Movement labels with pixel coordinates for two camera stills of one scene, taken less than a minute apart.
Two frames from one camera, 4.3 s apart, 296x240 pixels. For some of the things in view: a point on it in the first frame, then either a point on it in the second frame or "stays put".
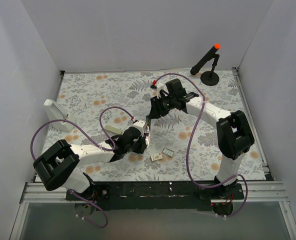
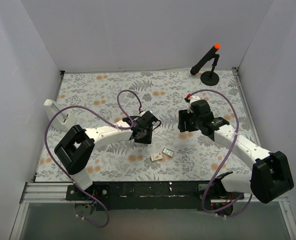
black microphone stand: x=210 y=78 stays put
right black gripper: x=157 y=107 to x=184 y=123
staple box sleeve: x=156 y=157 stays put
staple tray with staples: x=168 y=152 stays put
